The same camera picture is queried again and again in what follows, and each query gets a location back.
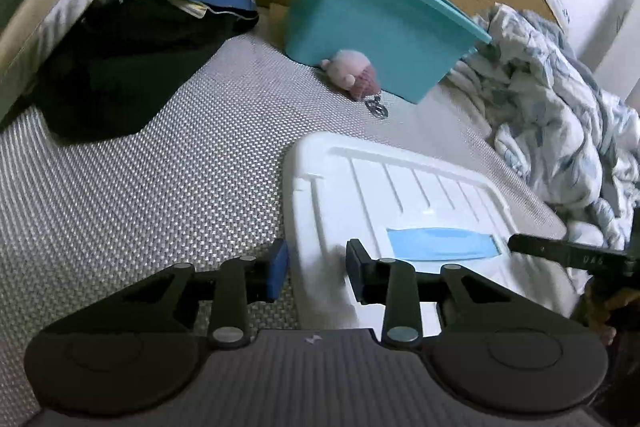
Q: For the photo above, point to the person's right hand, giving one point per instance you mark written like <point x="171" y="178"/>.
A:
<point x="598" y="312"/>

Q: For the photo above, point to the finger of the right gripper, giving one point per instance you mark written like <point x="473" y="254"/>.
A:
<point x="570" y="255"/>

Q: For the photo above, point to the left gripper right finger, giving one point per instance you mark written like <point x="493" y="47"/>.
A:
<point x="473" y="311"/>

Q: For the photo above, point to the teal plastic storage bin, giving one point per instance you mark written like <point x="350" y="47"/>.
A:
<point x="411" y="44"/>

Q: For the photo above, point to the pink plush keychain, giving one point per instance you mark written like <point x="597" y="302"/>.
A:
<point x="353" y="73"/>

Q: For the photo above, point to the black clothing pile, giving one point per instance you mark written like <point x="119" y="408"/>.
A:
<point x="123" y="60"/>

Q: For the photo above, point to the floral white blue quilt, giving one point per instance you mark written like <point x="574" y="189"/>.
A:
<point x="545" y="123"/>

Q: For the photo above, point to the white plastic bin lid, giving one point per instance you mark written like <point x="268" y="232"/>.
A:
<point x="337" y="188"/>

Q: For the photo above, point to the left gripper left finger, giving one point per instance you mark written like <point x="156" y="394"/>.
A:
<point x="167" y="302"/>

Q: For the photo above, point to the grey blue blanket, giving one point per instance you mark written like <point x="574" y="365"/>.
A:
<point x="616" y="115"/>

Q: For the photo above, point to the blue face mask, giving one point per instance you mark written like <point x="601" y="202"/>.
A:
<point x="441" y="245"/>

